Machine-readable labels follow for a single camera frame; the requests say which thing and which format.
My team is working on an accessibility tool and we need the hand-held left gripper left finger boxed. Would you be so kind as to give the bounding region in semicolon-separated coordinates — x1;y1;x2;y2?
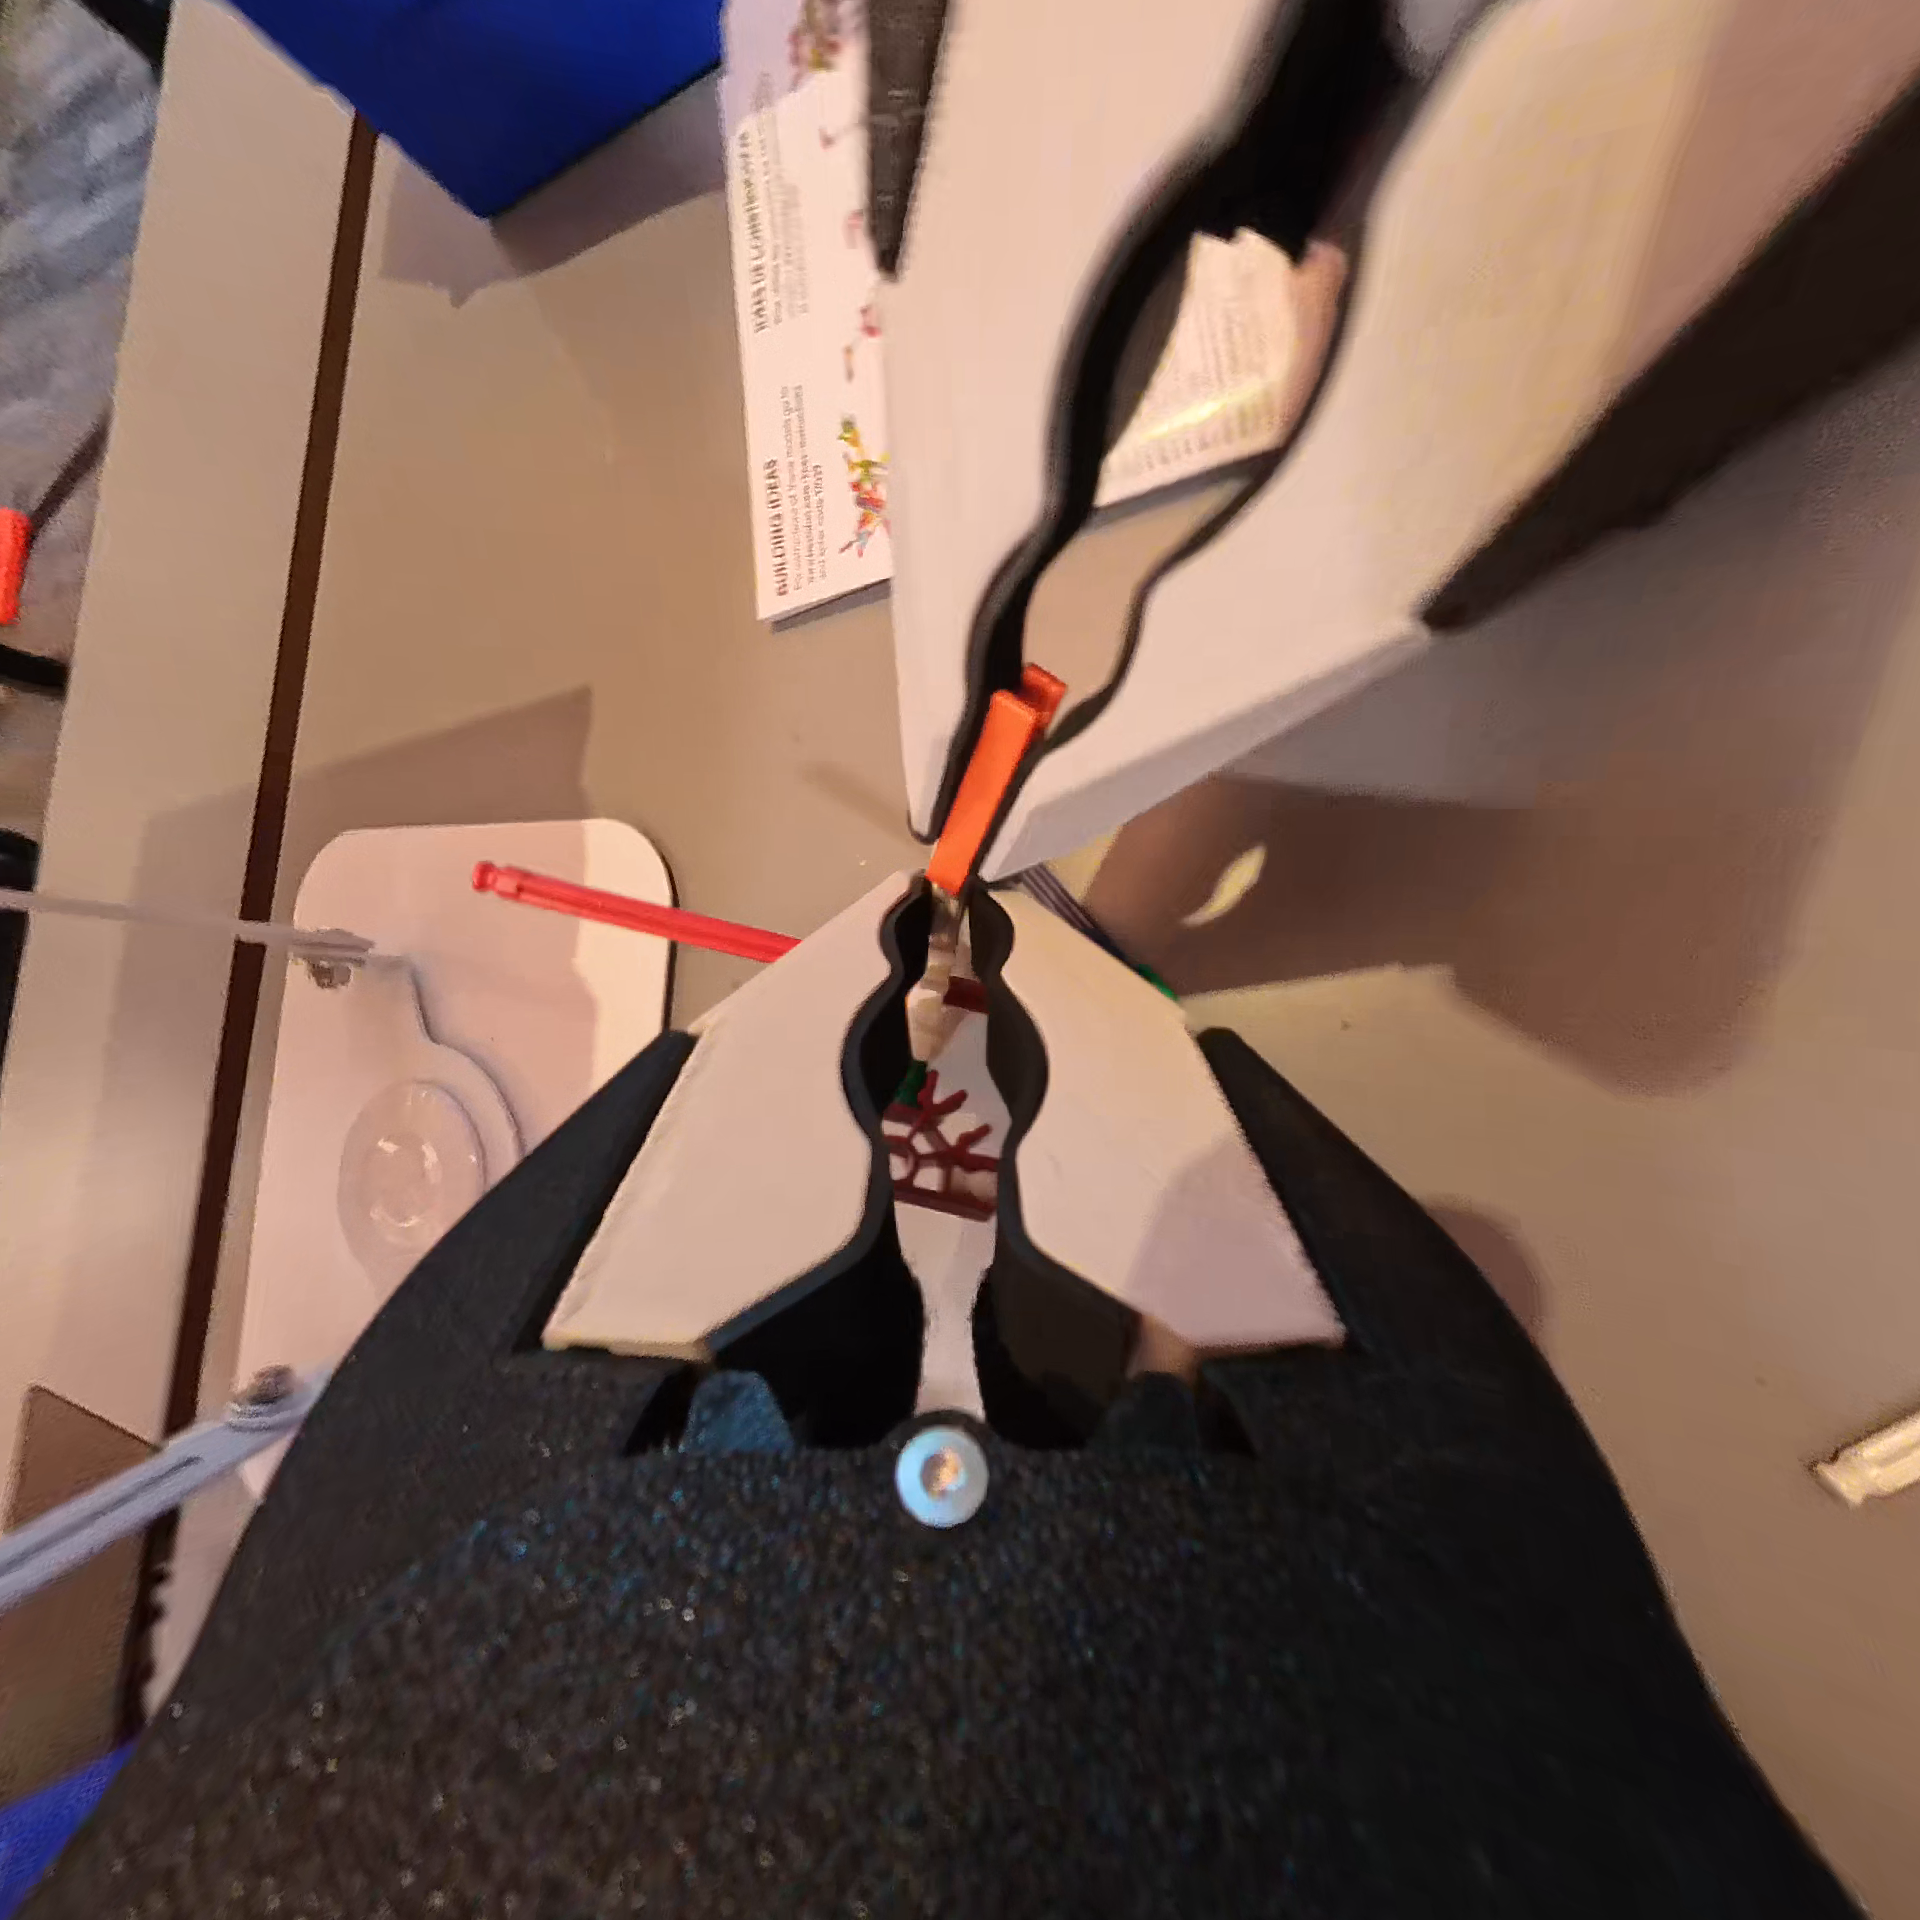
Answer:
540;870;924;1362

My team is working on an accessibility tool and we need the illustrated instruction booklet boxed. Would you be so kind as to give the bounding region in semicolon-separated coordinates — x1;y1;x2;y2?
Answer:
719;0;1345;623

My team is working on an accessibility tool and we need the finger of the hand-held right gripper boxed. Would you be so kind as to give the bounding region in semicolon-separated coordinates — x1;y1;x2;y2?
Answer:
995;0;1920;877
884;0;1295;838

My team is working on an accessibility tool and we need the short white rod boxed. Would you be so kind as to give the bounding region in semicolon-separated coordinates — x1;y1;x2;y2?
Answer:
1812;1409;1920;1505

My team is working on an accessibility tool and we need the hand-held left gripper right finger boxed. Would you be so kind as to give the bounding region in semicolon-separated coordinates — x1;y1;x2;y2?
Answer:
971;881;1347;1376

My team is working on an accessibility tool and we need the white document stand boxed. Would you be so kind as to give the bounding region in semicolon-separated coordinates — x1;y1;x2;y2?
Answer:
0;816;677;1622

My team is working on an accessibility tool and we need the blue parts bin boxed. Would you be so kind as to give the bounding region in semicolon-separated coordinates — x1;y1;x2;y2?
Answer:
0;1740;138;1913

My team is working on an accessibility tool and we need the blue bin with papers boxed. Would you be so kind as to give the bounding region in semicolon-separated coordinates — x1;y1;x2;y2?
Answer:
225;0;729;220

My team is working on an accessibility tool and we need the colourful construction toy model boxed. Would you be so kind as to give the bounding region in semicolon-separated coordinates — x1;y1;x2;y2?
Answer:
470;662;1172;1220

